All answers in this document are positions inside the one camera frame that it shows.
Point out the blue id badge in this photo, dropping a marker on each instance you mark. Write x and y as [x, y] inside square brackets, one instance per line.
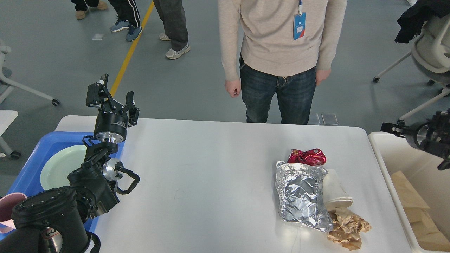
[299, 22]

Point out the white plastic bin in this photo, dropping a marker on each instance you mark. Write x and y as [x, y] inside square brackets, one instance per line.
[420, 168]

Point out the silver foil bag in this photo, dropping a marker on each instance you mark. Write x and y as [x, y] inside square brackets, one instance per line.
[300, 191]

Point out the light green plate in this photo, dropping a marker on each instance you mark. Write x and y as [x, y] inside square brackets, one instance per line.
[63, 163]

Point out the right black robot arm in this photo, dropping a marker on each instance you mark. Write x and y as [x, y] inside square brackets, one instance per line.
[431, 136]

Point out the brown paper bag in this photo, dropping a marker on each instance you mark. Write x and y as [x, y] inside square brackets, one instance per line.
[428, 231]

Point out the brown paper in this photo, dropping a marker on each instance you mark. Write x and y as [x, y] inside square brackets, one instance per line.
[347, 227]

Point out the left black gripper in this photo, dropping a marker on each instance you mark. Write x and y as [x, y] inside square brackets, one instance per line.
[111, 126]

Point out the person in grey trousers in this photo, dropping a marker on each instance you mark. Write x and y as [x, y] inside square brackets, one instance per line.
[172, 14]

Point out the white paper cup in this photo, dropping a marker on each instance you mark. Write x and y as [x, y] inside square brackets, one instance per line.
[334, 194]

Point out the yellow plate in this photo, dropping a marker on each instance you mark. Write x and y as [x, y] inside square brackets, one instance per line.
[46, 181]

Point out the white office chair right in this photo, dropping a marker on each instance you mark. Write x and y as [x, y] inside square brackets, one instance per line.
[430, 53]

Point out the blue plastic tray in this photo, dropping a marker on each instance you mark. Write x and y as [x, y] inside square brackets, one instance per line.
[35, 165]

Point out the person in tan boots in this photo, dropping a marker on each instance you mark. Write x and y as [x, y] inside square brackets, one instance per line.
[81, 7]

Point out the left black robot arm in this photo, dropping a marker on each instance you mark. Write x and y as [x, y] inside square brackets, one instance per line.
[52, 221]

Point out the pink mug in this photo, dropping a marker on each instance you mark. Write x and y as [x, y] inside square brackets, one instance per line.
[7, 203]

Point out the person in striped trackpants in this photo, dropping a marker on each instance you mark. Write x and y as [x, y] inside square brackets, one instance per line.
[128, 17]

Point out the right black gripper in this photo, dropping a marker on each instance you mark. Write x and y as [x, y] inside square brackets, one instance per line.
[416, 134]

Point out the person in beige sweater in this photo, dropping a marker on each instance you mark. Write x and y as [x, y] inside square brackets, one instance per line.
[261, 59]

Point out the black jacket on chair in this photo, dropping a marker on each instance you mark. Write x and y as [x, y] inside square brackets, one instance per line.
[412, 20]

